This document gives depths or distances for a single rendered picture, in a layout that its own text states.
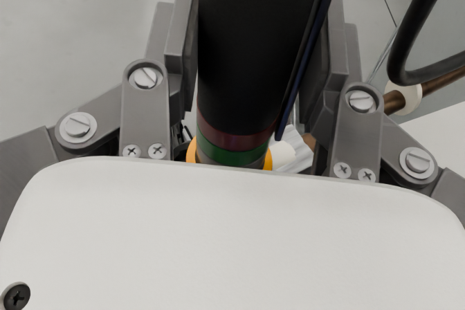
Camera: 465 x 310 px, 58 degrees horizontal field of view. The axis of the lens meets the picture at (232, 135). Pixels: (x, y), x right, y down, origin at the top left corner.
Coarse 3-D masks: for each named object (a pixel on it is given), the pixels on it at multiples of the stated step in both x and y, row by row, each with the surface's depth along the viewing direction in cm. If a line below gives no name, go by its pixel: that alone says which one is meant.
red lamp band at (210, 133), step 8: (200, 112) 16; (200, 120) 16; (200, 128) 17; (208, 128) 16; (272, 128) 16; (208, 136) 17; (216, 136) 16; (224, 136) 16; (232, 136) 16; (240, 136) 16; (248, 136) 16; (256, 136) 16; (264, 136) 16; (216, 144) 17; (224, 144) 16; (232, 144) 16; (240, 144) 16; (248, 144) 16; (256, 144) 17
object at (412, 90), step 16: (416, 0) 18; (432, 0) 18; (416, 16) 18; (400, 32) 20; (416, 32) 19; (400, 48) 21; (400, 64) 22; (432, 64) 27; (448, 64) 27; (464, 64) 28; (400, 80) 24; (416, 80) 25; (416, 96) 26; (400, 112) 28
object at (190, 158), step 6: (192, 144) 21; (192, 150) 21; (270, 150) 21; (186, 156) 21; (192, 156) 21; (270, 156) 21; (186, 162) 21; (192, 162) 20; (264, 162) 21; (270, 162) 21; (264, 168) 20; (270, 168) 21
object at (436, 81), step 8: (456, 72) 29; (464, 72) 29; (432, 80) 28; (440, 80) 28; (448, 80) 29; (456, 80) 29; (424, 88) 28; (432, 88) 28; (440, 88) 29; (384, 96) 27; (392, 96) 27; (400, 96) 27; (424, 96) 28; (384, 104) 27; (392, 104) 27; (400, 104) 27; (384, 112) 27; (392, 112) 27; (304, 136) 25; (312, 136) 25; (312, 144) 25
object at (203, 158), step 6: (198, 144) 18; (198, 150) 19; (198, 156) 19; (204, 156) 18; (264, 156) 19; (204, 162) 19; (210, 162) 18; (216, 162) 18; (258, 162) 18; (252, 168) 19; (258, 168) 19
